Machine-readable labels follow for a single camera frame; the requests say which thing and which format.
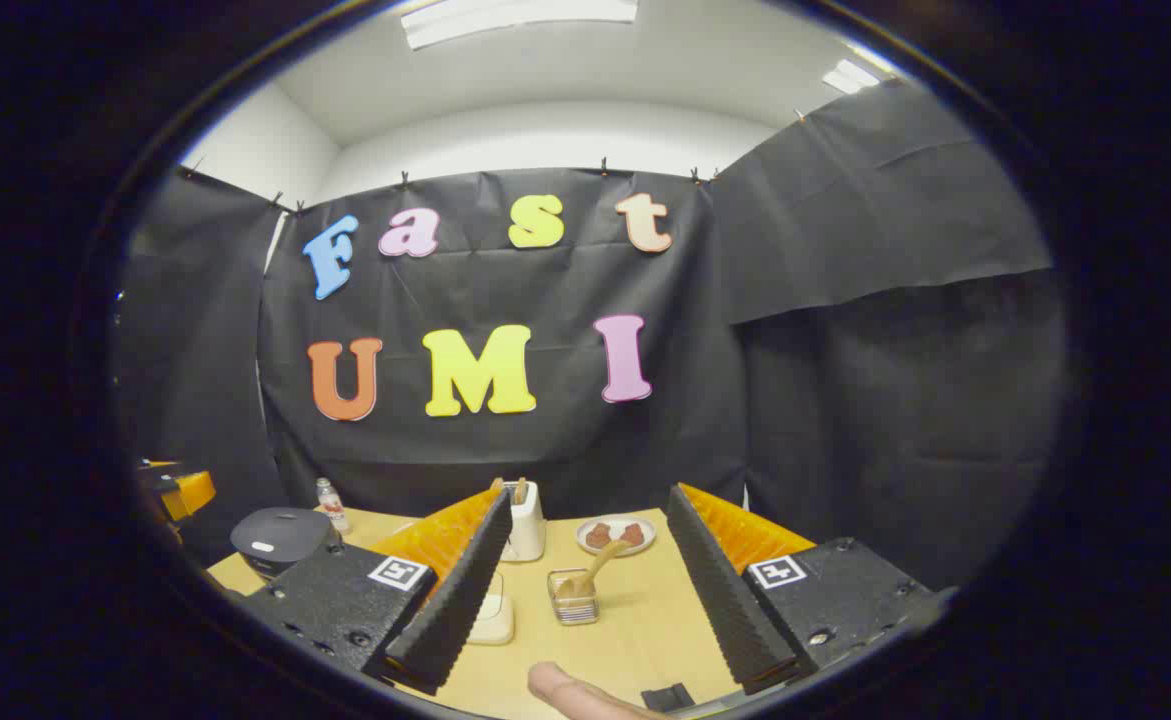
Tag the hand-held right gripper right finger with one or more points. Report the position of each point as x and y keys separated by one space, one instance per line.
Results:
x=725 y=600

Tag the wooden spoon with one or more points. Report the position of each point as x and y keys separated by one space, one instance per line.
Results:
x=600 y=565

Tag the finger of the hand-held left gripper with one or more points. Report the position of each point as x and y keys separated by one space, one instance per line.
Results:
x=188 y=493

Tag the black backdrop cloth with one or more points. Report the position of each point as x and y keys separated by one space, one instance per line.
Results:
x=545 y=445

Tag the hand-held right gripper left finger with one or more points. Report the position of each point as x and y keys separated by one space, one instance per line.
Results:
x=450 y=600

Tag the white round plate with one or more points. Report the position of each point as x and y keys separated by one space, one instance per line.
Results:
x=590 y=548

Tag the red meat slice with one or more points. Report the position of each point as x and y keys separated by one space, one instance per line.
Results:
x=632 y=534
x=598 y=535

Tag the small clear bottle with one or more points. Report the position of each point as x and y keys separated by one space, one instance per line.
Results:
x=334 y=510

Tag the white toaster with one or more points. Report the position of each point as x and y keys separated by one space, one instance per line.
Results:
x=528 y=528

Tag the black silver rice cooker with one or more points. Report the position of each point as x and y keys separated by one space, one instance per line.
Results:
x=280 y=535

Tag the ceiling light panel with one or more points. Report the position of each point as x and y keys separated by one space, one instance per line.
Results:
x=515 y=18
x=850 y=76

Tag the clear rice container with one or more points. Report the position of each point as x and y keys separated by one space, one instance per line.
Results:
x=494 y=622

